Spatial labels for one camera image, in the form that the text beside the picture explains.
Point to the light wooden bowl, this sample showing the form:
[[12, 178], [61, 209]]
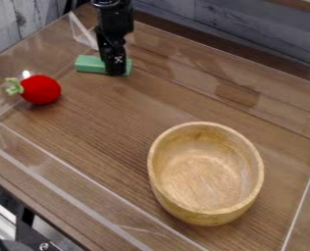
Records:
[[207, 173]]

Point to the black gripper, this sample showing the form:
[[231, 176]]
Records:
[[116, 23]]

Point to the clear acrylic corner bracket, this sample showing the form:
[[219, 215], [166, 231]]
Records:
[[83, 35]]

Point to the black metal table leg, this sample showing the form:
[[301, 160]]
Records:
[[29, 235]]

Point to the green rectangular block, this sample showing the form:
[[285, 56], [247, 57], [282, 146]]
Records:
[[92, 64]]

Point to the red plush tomato toy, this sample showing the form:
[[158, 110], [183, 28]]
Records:
[[38, 89]]

